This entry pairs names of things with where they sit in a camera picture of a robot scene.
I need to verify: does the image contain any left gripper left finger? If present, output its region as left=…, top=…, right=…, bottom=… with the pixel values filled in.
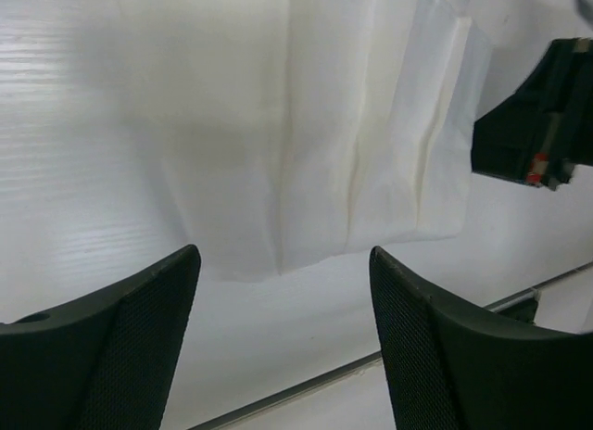
left=1, top=245, right=201, bottom=429

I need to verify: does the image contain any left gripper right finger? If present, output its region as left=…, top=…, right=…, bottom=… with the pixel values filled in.
left=369, top=247, right=592, bottom=429

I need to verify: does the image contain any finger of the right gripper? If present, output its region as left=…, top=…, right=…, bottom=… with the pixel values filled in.
left=544, top=158, right=576, bottom=191
left=472, top=38, right=592, bottom=180

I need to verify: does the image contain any white pleated skirt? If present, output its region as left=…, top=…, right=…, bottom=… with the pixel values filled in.
left=117, top=0, right=491, bottom=281

